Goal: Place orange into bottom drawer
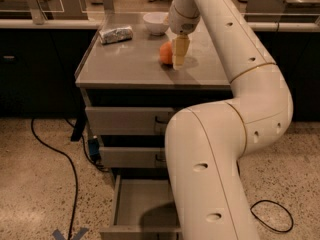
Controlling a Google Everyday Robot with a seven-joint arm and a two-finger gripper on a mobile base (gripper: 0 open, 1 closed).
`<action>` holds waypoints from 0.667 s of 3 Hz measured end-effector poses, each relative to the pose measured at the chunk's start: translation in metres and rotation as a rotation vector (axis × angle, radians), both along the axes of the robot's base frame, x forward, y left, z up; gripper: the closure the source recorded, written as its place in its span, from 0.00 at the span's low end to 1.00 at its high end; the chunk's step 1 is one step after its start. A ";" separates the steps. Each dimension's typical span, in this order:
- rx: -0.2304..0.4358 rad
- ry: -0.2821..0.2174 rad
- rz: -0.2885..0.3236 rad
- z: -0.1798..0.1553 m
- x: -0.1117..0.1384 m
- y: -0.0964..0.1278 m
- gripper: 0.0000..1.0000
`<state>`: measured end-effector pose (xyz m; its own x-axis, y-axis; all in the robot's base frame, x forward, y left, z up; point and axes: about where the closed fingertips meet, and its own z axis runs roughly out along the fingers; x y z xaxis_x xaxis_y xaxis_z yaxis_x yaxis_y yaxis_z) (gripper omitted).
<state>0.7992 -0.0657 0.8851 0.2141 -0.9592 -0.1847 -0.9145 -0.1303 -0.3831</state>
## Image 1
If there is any black cable on right floor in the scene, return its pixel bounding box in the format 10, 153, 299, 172
249, 199, 295, 234

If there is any blue power adapter box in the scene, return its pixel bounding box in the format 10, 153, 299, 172
88, 137, 100, 162

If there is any orange fruit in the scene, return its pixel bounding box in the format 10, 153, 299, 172
159, 41, 173, 65

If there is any long white counter rail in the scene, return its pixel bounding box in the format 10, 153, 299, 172
0, 19, 320, 33

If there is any silver foil snack bag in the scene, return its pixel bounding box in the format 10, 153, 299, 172
99, 26, 133, 45

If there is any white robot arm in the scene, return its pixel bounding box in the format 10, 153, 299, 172
165, 0, 293, 240

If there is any top grey drawer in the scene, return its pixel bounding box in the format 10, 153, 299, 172
85, 107, 175, 135

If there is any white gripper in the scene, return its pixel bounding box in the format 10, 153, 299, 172
168, 3, 200, 70

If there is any middle grey drawer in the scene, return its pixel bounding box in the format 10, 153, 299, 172
99, 147, 166, 168

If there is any white ceramic bowl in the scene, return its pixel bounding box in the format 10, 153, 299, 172
143, 12, 169, 36

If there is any black cable on floor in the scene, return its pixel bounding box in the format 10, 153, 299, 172
30, 117, 79, 240
249, 199, 295, 234

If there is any black cable on left floor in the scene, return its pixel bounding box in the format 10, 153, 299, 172
30, 117, 79, 240

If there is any grey metal drawer cabinet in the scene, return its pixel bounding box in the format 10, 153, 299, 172
74, 11, 234, 240

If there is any blue tape floor marker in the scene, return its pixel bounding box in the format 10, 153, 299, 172
51, 226, 90, 240

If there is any bottom grey open drawer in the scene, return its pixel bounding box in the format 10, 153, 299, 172
100, 175, 183, 240

